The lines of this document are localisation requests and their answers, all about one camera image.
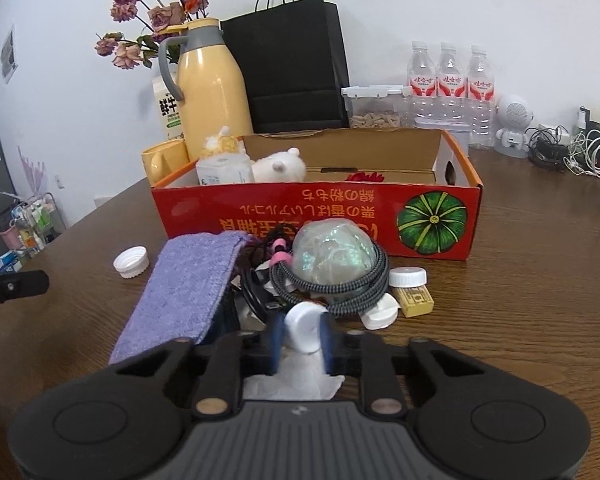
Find dark blue zip case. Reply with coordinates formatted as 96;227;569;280
201;286;240;344

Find purple knit pouch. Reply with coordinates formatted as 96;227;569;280
109;231;253;364

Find braided black cable coil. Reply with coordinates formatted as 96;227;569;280
268;236;390;319

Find black usb cable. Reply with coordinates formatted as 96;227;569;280
237;263;292;331

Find white jar lid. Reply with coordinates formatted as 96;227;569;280
284;301;327;354

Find white bottle cap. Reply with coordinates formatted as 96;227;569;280
112;246;149;280

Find iridescent plastic ball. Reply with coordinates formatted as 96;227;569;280
291;218;378;287

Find red fabric rose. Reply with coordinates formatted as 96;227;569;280
346;171;385;183

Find white cotton swab box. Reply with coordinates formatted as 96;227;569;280
196;153;254;185

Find yellow white plush toy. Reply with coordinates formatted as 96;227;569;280
200;126;306;183

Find white round flat cap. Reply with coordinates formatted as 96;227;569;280
360;292;401;330

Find small yellow eraser box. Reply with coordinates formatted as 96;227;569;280
392;286;434;318

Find white small bottle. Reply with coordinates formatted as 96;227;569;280
389;266;428;288

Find yellow mug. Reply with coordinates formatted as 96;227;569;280
140;139;189;185

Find red cardboard box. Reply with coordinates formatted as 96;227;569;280
151;128;482;260

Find white milk carton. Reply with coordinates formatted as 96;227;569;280
152;76;184;140

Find white tin box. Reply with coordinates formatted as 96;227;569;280
415;118;471;156

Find clear food storage container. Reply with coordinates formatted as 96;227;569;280
341;84;412;129

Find yellow thermos jug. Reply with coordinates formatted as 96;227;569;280
158;18;253;160

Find left water bottle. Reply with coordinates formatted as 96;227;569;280
407;40;437;119

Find water bottle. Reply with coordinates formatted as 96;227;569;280
437;42;467;122
467;46;495;150
407;40;437;119

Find middle water bottle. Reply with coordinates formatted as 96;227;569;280
437;42;467;122

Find white robot toy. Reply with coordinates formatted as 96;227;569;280
494;94;533;159

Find right water bottle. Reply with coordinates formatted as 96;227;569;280
467;46;495;150

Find dried pink flower bouquet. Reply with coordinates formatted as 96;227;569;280
94;0;210;70

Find black paper bag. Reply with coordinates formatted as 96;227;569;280
221;0;350;133

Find wire storage rack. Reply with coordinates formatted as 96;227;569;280
0;192;66;272

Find tangled charger cables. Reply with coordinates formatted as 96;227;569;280
524;106;600;180

